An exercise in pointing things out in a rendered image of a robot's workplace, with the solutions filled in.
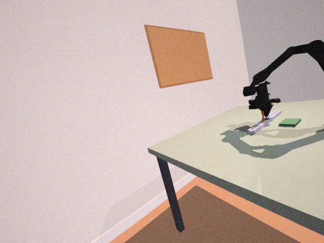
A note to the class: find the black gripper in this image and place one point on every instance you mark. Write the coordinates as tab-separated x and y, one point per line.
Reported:
264	104

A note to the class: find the light green tray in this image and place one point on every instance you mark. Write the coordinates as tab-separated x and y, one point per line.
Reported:
290	122

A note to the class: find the aluminum slotted rail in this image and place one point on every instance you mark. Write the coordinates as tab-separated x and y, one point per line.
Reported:
260	125

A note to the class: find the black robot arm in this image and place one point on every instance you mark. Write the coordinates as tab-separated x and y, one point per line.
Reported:
315	49

